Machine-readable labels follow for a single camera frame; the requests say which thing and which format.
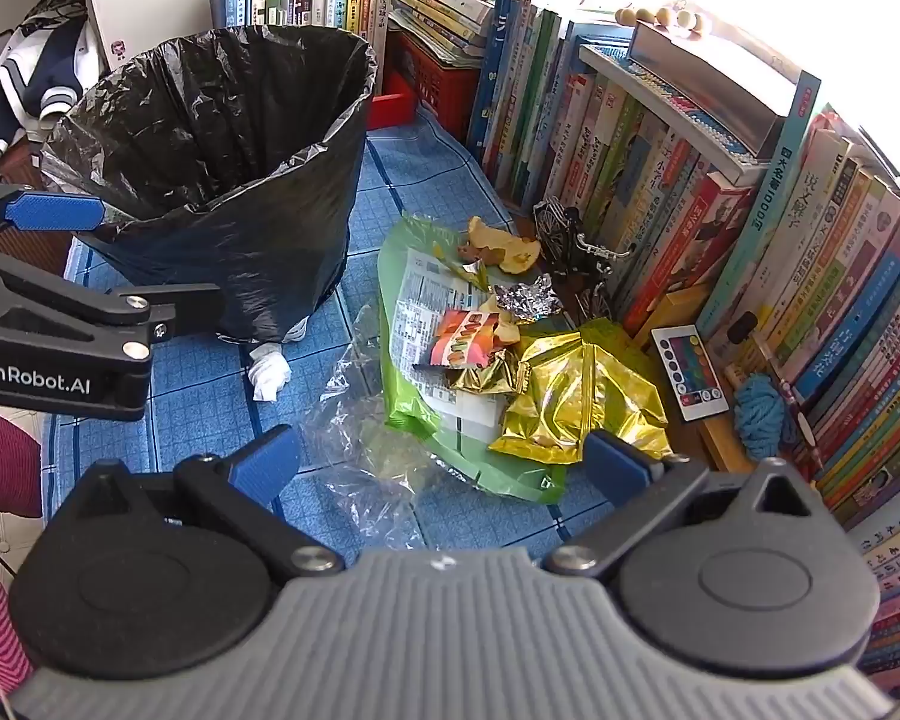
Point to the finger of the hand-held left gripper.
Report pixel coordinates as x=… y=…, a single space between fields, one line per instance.
x=52 y=211
x=187 y=311

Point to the stack of flat books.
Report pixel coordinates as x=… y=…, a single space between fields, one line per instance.
x=442 y=7

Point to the blue checked mat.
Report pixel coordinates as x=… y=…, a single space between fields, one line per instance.
x=195 y=390

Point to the large gold foil bag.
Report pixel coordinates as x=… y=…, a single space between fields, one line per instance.
x=570 y=390

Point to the small gold foil wrapper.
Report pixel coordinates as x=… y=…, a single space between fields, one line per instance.
x=487 y=375

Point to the brown wooden furniture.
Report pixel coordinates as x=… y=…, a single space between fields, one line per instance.
x=37 y=240

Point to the wooden box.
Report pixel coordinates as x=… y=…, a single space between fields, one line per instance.
x=720 y=442

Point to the trash bin with black bag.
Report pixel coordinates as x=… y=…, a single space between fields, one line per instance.
x=270 y=240

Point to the black toy bicycle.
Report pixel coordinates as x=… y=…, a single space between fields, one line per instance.
x=562 y=229

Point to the white remote control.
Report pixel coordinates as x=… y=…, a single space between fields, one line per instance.
x=690 y=375

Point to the orange snack wrapper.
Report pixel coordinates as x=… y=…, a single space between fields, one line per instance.
x=457 y=337

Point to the blue yarn ball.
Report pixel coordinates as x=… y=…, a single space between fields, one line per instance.
x=765 y=412

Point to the green plastic bag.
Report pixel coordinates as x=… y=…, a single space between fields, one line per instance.
x=403 y=401

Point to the row of colourful upright books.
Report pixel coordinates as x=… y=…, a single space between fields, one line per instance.
x=645 y=165

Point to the orange fruit peel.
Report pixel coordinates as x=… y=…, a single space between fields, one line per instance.
x=514 y=251

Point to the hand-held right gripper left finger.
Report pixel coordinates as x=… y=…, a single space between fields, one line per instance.
x=270 y=457

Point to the pink striped clothing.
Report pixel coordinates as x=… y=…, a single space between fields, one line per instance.
x=0 y=465

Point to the pink pen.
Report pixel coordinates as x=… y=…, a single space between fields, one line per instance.
x=787 y=390

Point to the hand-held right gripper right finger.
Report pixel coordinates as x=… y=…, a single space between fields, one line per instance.
x=615 y=465

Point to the crumpled white tissue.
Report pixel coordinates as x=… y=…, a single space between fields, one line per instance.
x=270 y=375

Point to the blue white flat board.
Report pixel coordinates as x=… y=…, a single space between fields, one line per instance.
x=645 y=82

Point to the silver foil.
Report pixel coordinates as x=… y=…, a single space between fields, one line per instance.
x=525 y=298

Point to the red plastic crate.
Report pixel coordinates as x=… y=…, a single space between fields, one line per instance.
x=427 y=82

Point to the row of small paperbacks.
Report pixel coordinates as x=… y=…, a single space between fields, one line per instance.
x=307 y=4

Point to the small cartoon wall sticker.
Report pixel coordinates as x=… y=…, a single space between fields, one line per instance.
x=118 y=49

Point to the navy white jacket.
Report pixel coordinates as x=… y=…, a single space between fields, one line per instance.
x=45 y=82

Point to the clear plastic bag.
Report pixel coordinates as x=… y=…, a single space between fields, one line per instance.
x=360 y=465

